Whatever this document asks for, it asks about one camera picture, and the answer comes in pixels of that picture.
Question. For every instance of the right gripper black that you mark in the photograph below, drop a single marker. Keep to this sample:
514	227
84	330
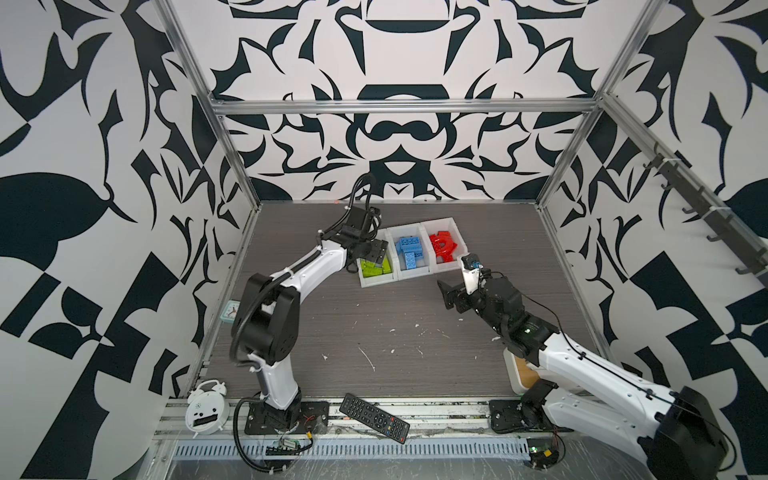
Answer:
451	292

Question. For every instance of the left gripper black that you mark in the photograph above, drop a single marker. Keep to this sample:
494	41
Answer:
376	251

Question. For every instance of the green lego brick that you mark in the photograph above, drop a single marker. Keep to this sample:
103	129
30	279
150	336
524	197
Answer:
370	269

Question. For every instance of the blue lego brick large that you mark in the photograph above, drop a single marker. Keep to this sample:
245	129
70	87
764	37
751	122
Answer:
408	244

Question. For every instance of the red arch lego piece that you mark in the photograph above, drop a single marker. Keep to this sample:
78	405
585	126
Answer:
447	246

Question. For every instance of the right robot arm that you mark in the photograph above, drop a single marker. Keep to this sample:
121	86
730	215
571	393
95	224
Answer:
674	433

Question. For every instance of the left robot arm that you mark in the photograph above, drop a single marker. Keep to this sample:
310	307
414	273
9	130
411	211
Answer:
266	326

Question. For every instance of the white three-compartment bin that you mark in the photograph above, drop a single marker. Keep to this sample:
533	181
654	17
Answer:
422	230

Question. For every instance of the small teal alarm clock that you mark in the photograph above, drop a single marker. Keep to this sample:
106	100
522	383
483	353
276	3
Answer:
229	312

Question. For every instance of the green circuit board right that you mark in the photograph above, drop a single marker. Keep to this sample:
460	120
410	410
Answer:
543	456

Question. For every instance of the green circuit board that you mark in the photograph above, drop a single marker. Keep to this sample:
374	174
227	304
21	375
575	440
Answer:
286	447
543	456

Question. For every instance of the black remote control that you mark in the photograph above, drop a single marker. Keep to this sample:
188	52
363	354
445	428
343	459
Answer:
373	417

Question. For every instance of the green circuit board left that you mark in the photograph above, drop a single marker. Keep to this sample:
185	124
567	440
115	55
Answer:
286	447

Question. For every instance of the white alarm clock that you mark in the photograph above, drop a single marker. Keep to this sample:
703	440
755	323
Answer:
207	408

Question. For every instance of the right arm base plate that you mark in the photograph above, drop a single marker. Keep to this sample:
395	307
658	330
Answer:
520	416

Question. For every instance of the white cable duct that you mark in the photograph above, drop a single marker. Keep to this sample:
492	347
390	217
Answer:
510	448

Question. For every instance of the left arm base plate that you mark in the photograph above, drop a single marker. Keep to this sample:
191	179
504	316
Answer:
263	419

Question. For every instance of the black coat hook rail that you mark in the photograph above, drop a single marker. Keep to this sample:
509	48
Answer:
724	223

